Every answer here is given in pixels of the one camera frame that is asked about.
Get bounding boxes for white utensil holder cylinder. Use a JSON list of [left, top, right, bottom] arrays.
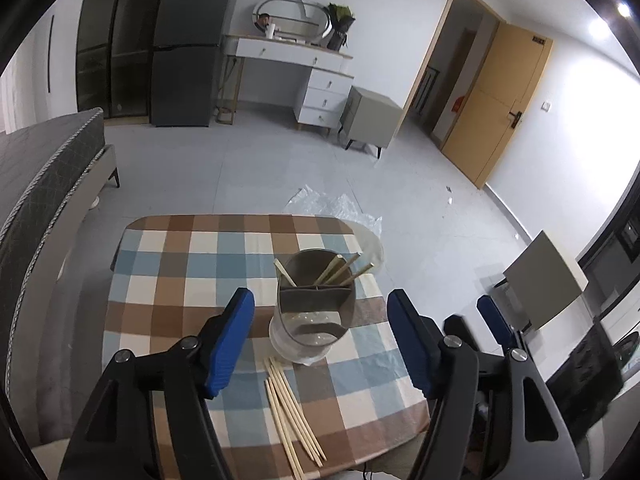
[[269, 248, 356, 365]]

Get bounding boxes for grey-white chair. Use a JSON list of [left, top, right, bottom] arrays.
[[492, 231, 588, 330]]

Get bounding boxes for checkered tablecloth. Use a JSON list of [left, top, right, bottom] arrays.
[[103, 214, 430, 479]]

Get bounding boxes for clear plastic sheet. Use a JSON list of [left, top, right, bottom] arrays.
[[283, 185, 383, 237]]

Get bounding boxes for grey bedside cabinet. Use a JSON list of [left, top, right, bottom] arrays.
[[338, 86, 402, 159]]

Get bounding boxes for yellow wooden door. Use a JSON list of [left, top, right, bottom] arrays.
[[442, 23, 553, 188]]

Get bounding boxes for dark grey quilted mattress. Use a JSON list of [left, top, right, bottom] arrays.
[[1, 107, 105, 372]]

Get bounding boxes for white drawer dressing table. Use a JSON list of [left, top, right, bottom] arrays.
[[216, 35, 354, 132]]

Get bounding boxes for potted green plant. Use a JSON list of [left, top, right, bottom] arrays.
[[326, 3, 356, 51]]

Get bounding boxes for oval vanity mirror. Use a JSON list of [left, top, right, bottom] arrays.
[[252, 0, 333, 44]]

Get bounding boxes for black glass wardrobe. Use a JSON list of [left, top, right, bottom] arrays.
[[76, 0, 160, 118]]

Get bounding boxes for dark grey refrigerator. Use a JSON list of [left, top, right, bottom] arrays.
[[150, 0, 236, 127]]

